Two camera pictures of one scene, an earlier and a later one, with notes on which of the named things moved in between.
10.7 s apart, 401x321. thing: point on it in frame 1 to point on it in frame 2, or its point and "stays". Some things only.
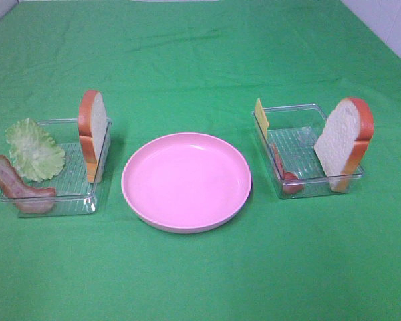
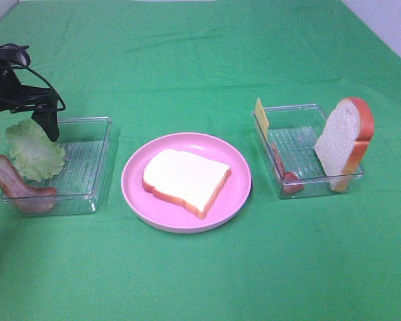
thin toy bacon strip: x=291 y=182 stays
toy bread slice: x=92 y=127 to x=192 y=182
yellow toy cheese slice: x=260 y=116 stays
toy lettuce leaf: x=35 y=154 stays
